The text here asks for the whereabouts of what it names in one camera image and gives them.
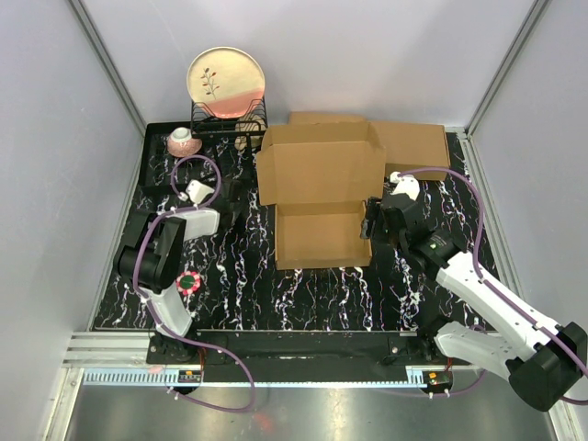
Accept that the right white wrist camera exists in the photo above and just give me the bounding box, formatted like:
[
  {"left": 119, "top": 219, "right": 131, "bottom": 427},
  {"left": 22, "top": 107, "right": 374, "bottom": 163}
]
[{"left": 390, "top": 172, "right": 420, "bottom": 201}]

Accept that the pink green flower coaster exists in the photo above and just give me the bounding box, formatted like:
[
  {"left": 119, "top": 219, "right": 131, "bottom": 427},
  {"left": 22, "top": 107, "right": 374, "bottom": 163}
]
[{"left": 175, "top": 271, "right": 201, "bottom": 297}]

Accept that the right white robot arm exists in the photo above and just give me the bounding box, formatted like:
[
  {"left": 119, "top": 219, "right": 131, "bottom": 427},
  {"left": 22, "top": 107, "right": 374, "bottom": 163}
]
[{"left": 361, "top": 193, "right": 587, "bottom": 412}]

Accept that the cardboard box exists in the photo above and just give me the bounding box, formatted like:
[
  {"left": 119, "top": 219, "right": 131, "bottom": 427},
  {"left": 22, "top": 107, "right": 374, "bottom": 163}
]
[
  {"left": 371, "top": 121, "right": 450, "bottom": 176},
  {"left": 256, "top": 121, "right": 386, "bottom": 270},
  {"left": 288, "top": 111, "right": 366, "bottom": 124}
]

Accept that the cream ceramic mug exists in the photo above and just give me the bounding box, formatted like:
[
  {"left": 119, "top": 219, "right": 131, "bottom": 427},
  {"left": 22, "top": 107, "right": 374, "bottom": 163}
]
[{"left": 234, "top": 115, "right": 267, "bottom": 152}]

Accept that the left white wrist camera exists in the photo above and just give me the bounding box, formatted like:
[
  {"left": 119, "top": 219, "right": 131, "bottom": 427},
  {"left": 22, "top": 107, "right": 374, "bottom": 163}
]
[{"left": 178, "top": 179, "right": 214, "bottom": 206}]

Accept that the black wire tray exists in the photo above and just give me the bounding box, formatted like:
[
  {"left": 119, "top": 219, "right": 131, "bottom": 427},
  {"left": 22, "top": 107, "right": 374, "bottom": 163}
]
[{"left": 138, "top": 121, "right": 261, "bottom": 198}]

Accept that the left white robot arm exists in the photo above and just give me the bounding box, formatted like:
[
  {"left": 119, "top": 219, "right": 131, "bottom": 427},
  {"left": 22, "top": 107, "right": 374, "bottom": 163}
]
[{"left": 113, "top": 179, "right": 247, "bottom": 364}]

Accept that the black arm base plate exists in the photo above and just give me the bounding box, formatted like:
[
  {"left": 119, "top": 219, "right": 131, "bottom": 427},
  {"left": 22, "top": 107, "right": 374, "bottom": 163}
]
[{"left": 146, "top": 330, "right": 447, "bottom": 366}]

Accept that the pink patterned bowl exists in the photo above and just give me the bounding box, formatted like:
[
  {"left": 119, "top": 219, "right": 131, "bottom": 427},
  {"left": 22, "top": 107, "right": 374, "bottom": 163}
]
[{"left": 166, "top": 127, "right": 202, "bottom": 158}]

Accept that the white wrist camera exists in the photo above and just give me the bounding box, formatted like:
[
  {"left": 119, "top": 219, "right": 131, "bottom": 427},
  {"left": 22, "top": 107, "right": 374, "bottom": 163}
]
[
  {"left": 390, "top": 172, "right": 420, "bottom": 201},
  {"left": 178, "top": 179, "right": 214, "bottom": 206}
]

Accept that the black wire plate rack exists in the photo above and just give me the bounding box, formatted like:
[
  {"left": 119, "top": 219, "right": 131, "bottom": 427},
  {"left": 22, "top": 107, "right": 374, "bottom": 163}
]
[{"left": 190, "top": 97, "right": 267, "bottom": 141}]

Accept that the cream pink floral plate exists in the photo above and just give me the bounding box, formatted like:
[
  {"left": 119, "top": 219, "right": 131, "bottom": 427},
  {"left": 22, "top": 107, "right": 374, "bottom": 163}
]
[{"left": 187, "top": 47, "right": 266, "bottom": 119}]

